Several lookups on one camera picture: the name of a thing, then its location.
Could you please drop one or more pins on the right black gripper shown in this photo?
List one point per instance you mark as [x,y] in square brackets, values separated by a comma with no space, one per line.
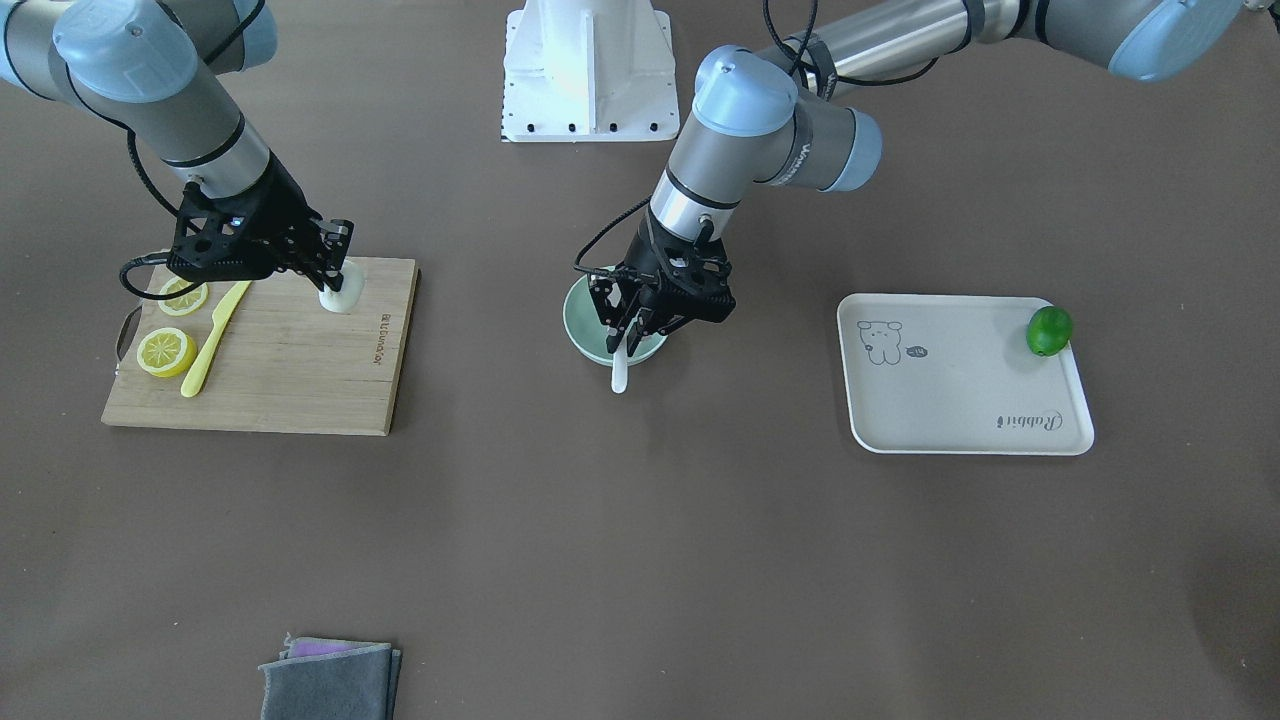
[281,205]

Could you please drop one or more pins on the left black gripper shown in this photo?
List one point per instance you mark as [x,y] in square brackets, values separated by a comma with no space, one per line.
[645,262]

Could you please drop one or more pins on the white ceramic spoon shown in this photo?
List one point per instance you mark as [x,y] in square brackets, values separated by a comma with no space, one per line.
[619,370]

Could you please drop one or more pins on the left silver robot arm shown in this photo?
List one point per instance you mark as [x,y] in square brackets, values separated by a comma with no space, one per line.
[770,117]

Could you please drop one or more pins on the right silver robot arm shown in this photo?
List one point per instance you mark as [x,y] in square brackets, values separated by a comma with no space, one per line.
[152,68]

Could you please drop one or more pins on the light green bowl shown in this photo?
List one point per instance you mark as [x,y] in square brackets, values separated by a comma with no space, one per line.
[588,335]

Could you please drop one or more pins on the wooden cutting board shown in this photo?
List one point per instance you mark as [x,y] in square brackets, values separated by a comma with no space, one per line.
[285,364]

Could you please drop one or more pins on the yellow plastic knife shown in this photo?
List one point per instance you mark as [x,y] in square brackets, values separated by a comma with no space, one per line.
[196,376]

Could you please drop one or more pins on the lemon slice upper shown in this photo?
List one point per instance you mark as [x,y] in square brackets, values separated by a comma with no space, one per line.
[181,297]

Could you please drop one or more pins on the lemon half lower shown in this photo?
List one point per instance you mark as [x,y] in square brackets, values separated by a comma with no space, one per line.
[166,352]

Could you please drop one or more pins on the beige rabbit tray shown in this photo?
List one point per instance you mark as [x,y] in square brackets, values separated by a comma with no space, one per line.
[948,374]

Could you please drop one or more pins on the green lime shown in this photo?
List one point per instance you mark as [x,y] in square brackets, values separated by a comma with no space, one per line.
[1049,331]

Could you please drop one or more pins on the grey folded cloth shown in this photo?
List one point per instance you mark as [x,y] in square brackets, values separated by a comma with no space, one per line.
[321,678]

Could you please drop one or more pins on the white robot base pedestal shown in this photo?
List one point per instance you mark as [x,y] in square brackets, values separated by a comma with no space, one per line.
[589,71]

